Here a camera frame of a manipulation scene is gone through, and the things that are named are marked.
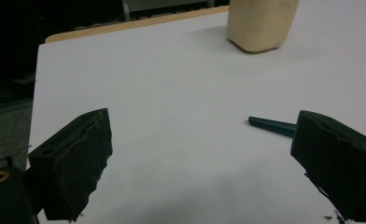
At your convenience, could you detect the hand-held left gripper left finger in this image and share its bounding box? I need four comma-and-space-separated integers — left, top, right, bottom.
27, 107, 114, 221

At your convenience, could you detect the cream square pen holder cup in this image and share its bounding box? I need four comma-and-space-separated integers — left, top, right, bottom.
226, 0, 301, 53

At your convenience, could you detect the teal and gold pen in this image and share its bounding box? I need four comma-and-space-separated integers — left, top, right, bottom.
247, 116, 366, 147

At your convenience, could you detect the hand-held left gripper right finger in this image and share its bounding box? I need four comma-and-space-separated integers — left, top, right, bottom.
289, 109, 366, 223

